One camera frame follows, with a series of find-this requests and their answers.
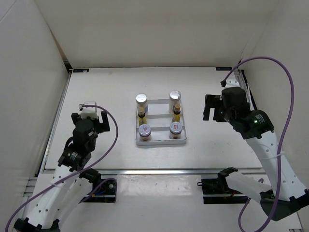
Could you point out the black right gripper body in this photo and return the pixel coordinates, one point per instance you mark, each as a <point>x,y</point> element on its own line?
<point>227,114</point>

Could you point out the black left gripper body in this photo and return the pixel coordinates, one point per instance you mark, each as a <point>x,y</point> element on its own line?
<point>95,123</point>

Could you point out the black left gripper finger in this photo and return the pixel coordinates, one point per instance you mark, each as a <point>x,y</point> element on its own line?
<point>105,126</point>
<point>75,118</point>

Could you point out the yellow small bottle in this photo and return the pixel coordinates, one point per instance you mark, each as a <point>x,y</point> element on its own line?
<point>142,116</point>
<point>176,113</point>

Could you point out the white shaker bottle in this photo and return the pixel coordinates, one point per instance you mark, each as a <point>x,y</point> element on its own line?
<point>174,98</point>
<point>141,101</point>

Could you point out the sauce jar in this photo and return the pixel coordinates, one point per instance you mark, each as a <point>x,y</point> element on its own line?
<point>175,130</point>
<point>145,132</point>

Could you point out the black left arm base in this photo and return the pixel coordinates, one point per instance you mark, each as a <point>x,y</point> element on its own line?
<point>103,190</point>

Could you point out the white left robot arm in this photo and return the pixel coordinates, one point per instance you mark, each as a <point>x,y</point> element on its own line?
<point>73,182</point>

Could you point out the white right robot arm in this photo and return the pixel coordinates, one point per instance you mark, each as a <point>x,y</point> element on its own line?
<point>285,194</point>

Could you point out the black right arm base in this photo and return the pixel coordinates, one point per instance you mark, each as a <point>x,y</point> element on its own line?
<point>216,191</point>

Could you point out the white divided tray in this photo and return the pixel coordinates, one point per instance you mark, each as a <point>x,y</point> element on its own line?
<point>159,120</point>

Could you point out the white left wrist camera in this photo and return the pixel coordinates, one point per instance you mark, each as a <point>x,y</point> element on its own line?
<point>88,112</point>

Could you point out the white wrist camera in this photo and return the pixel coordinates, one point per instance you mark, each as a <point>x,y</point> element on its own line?
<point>88,112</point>
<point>232,83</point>

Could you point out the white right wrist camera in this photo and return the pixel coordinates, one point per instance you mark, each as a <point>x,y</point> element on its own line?
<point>232,83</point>

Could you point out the aluminium frame rail front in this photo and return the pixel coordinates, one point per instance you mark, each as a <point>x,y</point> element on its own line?
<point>157,171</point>

